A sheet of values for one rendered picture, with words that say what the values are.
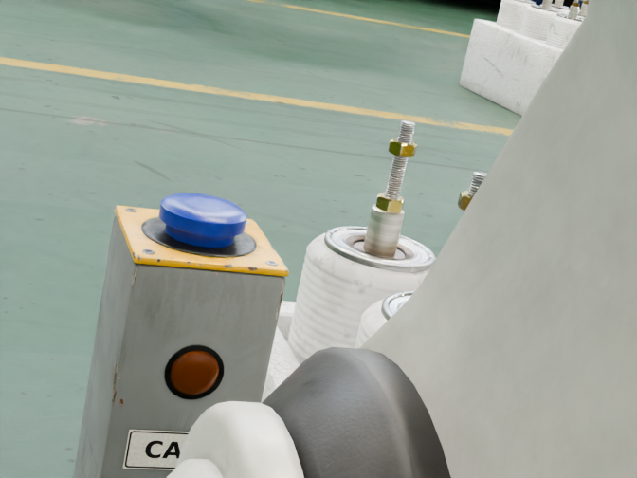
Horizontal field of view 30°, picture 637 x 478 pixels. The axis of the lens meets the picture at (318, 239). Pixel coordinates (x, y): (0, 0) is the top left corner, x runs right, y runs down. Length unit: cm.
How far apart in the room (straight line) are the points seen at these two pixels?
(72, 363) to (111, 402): 61
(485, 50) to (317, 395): 285
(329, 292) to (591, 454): 56
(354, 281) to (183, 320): 25
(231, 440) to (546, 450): 9
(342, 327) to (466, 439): 51
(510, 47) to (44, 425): 219
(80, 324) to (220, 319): 71
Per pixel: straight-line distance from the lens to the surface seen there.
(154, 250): 52
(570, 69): 24
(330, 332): 77
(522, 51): 300
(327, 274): 77
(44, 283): 133
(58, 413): 105
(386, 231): 78
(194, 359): 53
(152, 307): 52
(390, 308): 69
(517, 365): 25
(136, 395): 54
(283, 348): 79
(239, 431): 29
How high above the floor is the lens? 49
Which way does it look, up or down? 17 degrees down
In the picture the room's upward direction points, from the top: 12 degrees clockwise
